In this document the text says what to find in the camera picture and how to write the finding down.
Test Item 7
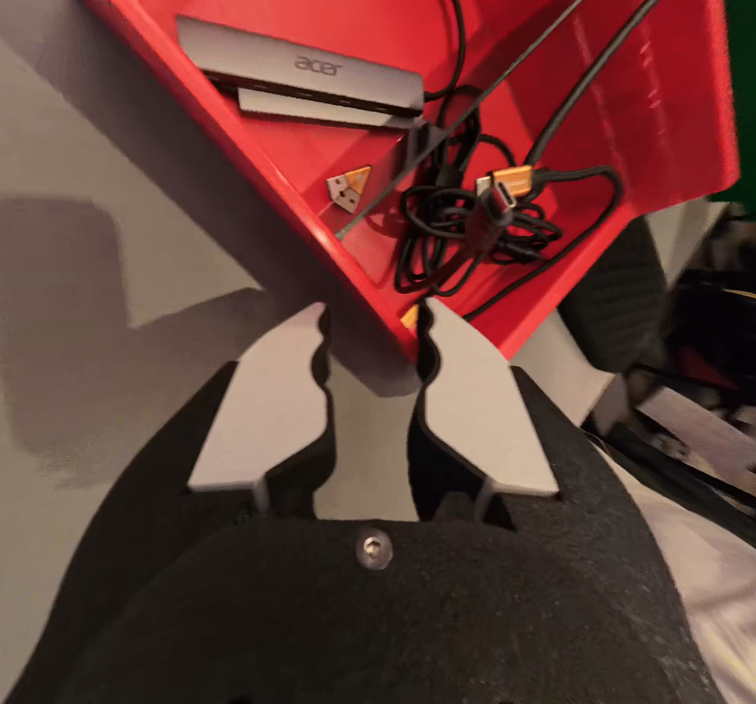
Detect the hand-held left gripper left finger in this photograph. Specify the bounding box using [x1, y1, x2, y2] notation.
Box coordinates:
[188, 302, 337, 511]

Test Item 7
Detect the black cable orange USB-C plug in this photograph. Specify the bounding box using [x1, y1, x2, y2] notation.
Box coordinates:
[395, 163, 625, 322]

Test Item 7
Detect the pale cloth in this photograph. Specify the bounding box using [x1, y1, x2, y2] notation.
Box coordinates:
[602, 444, 756, 704]

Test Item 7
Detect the black mesh chair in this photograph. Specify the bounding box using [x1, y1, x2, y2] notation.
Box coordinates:
[558, 217, 671, 374]

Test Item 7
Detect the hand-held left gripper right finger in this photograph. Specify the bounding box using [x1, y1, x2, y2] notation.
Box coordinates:
[406, 298, 561, 519]

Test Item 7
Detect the grey USB hub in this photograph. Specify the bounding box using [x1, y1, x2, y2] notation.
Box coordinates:
[175, 14, 427, 126]

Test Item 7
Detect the green plastic bin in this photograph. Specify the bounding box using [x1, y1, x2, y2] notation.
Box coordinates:
[719, 0, 756, 204]

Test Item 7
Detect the red plastic bin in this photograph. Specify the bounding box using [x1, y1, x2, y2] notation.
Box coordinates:
[41, 0, 742, 362]

